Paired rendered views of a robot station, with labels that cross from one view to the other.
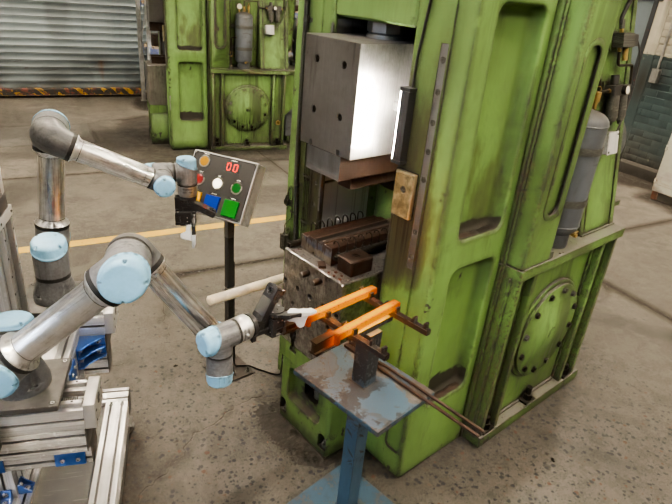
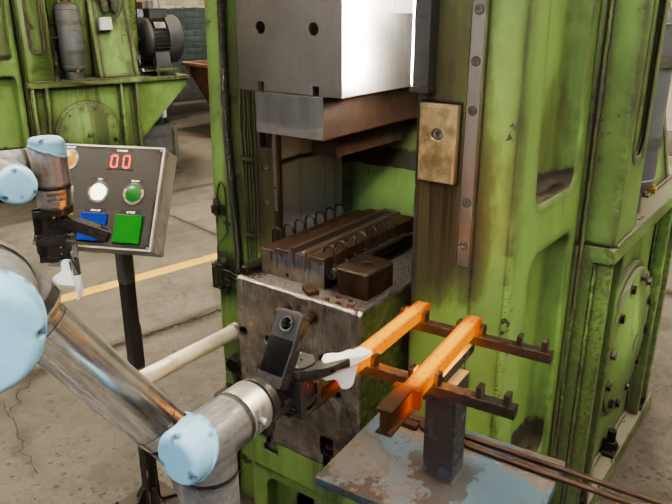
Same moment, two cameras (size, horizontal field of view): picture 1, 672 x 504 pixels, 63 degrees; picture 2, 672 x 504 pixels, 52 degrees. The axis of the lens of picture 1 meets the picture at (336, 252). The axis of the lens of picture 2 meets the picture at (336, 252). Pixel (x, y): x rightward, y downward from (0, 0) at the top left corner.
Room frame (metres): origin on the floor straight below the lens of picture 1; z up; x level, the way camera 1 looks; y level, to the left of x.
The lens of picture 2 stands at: (0.49, 0.28, 1.56)
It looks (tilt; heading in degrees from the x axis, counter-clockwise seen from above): 20 degrees down; 349
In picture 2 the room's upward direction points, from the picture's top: straight up
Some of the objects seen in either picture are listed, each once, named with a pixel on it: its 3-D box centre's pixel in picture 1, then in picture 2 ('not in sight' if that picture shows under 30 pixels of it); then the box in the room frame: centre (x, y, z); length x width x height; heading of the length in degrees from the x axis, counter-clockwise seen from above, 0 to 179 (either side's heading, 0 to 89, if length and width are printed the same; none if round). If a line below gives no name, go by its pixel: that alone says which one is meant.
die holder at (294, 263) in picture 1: (357, 294); (360, 335); (2.16, -0.12, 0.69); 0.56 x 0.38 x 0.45; 132
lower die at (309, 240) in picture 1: (353, 236); (342, 241); (2.19, -0.07, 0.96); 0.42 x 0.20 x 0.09; 132
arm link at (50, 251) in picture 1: (50, 254); not in sight; (1.72, 1.01, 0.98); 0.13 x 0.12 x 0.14; 24
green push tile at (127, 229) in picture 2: (230, 209); (128, 229); (2.25, 0.48, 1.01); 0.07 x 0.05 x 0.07; 67
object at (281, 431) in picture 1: (294, 427); not in sight; (2.02, 0.12, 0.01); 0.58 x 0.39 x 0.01; 42
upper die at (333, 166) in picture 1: (362, 155); (342, 105); (2.19, -0.07, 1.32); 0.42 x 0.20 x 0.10; 132
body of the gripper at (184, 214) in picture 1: (186, 209); (56, 233); (2.04, 0.61, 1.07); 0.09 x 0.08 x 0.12; 106
